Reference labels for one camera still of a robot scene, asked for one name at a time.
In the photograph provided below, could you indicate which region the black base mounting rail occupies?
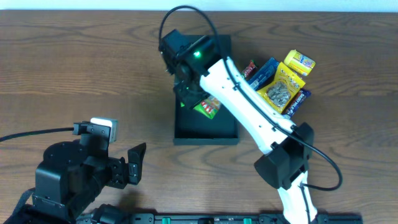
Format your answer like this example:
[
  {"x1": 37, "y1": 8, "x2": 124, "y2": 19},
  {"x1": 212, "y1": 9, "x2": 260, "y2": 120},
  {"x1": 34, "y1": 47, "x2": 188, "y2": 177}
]
[{"x1": 76, "y1": 203, "x2": 363, "y2": 224}]

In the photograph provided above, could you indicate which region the purple Dairy Milk bar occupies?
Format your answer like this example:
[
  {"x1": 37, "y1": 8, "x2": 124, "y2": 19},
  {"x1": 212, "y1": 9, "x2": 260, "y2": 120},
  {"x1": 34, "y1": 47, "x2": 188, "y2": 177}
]
[{"x1": 282, "y1": 88, "x2": 312, "y2": 119}]

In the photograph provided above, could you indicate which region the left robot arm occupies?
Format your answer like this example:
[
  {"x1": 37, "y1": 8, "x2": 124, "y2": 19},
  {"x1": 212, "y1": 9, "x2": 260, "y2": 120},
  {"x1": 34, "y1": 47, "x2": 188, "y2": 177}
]
[{"x1": 6, "y1": 119, "x2": 146, "y2": 223}]

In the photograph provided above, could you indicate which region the yellow Hacks candy bag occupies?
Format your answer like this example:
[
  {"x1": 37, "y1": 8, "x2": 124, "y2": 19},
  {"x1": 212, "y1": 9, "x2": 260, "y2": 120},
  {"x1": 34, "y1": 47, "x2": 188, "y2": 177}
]
[{"x1": 257, "y1": 62, "x2": 305, "y2": 114}]

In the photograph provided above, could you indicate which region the dark green gift box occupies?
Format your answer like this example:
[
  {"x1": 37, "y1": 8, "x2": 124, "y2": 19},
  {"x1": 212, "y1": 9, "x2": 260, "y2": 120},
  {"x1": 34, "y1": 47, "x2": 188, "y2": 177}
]
[{"x1": 173, "y1": 34, "x2": 240, "y2": 146}]

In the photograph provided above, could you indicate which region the blue Oreo cookie pack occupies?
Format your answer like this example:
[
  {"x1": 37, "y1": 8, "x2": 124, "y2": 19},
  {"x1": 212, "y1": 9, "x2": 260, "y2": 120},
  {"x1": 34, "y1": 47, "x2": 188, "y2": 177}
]
[{"x1": 248, "y1": 57, "x2": 279, "y2": 90}]

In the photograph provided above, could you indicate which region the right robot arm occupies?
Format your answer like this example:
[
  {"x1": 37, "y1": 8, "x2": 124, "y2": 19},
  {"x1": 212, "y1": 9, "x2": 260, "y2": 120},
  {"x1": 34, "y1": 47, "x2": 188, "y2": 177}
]
[{"x1": 159, "y1": 30, "x2": 318, "y2": 223}]

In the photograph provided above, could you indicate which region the red green chocolate bar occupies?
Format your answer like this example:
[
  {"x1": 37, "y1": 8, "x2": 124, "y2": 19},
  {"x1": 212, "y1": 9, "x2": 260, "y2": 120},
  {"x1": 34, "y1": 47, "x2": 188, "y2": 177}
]
[{"x1": 241, "y1": 60, "x2": 257, "y2": 80}]

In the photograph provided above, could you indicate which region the yellow Mentos gum bottle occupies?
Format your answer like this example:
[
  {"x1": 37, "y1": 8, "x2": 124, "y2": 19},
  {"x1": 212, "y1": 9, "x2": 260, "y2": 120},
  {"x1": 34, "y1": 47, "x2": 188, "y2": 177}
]
[{"x1": 284, "y1": 50, "x2": 316, "y2": 76}]

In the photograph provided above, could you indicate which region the green Haribo gummy bag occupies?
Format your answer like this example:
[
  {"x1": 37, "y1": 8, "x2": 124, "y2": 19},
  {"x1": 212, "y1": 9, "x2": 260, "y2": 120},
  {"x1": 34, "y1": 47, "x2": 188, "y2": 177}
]
[{"x1": 194, "y1": 96, "x2": 222, "y2": 119}]

